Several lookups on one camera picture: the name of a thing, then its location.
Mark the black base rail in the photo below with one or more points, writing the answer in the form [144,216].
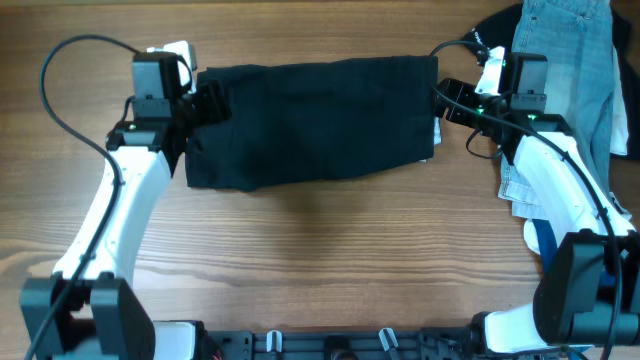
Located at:
[385,344]

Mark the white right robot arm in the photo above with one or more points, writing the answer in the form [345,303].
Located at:
[545,153]

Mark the blue garment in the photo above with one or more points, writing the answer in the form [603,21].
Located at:
[550,245]

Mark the black shorts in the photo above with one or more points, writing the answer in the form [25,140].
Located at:
[315,121]

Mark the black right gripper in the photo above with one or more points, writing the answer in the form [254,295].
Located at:
[462,90]

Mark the light blue denim jeans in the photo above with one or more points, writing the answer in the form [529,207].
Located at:
[576,37]

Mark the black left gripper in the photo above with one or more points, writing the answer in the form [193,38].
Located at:
[214,100]

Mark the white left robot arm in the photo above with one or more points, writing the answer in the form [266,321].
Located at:
[87,308]

